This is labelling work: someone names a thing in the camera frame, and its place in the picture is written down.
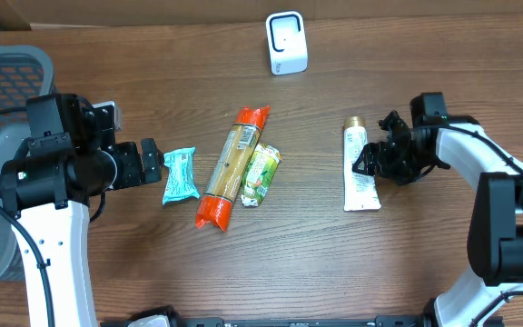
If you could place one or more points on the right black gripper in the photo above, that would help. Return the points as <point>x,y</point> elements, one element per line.
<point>380,161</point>

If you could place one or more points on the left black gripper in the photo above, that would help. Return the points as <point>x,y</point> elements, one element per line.
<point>136,173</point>

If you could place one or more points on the white cream tube gold cap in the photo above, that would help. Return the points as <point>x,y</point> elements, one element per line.
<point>360,192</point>

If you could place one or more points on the teal snack packet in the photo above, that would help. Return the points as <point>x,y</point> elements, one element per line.
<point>180,181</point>

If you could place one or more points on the orange spaghetti packet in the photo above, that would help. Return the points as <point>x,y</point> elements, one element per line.
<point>217,202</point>

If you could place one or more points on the green juice carton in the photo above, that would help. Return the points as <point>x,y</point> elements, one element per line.
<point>259,174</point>

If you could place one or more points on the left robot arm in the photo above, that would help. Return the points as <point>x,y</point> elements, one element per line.
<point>72,157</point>

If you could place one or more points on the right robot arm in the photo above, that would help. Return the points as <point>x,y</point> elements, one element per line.
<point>437,139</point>

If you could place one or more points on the white barcode scanner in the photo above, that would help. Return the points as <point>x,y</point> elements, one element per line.
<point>288,50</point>

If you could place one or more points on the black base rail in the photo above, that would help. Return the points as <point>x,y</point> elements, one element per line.
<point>168,316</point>

